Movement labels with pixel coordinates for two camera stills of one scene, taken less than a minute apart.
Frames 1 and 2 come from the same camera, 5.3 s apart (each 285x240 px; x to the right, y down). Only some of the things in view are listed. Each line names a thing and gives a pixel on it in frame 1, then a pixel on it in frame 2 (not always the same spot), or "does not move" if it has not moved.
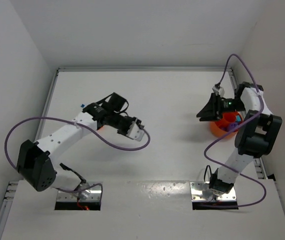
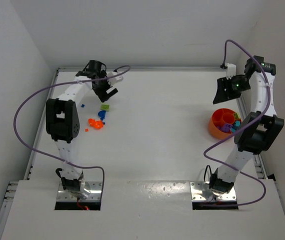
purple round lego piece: x=234 y=125 to x=226 y=127
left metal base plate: x=92 y=193 does not move
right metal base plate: x=200 y=191 does not move
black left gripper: x=126 y=125 to x=103 y=90
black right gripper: x=215 y=106 to x=225 y=87
